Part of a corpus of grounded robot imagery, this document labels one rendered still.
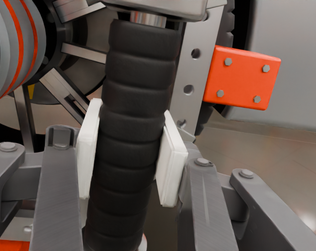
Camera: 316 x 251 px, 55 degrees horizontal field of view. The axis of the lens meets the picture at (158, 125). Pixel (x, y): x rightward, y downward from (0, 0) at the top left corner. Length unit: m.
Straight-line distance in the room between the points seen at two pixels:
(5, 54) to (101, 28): 0.40
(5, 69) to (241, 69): 0.26
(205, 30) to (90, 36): 0.34
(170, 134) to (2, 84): 0.18
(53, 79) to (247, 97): 0.28
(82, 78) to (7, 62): 0.40
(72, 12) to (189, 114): 0.22
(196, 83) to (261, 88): 0.09
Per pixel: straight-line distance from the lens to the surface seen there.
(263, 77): 0.41
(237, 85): 0.40
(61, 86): 0.49
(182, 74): 0.38
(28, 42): 0.34
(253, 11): 0.61
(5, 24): 0.29
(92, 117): 0.16
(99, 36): 0.66
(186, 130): 0.40
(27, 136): 0.52
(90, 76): 0.68
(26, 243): 0.53
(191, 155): 0.15
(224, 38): 0.47
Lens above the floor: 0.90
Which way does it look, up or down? 18 degrees down
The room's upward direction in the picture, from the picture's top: 11 degrees clockwise
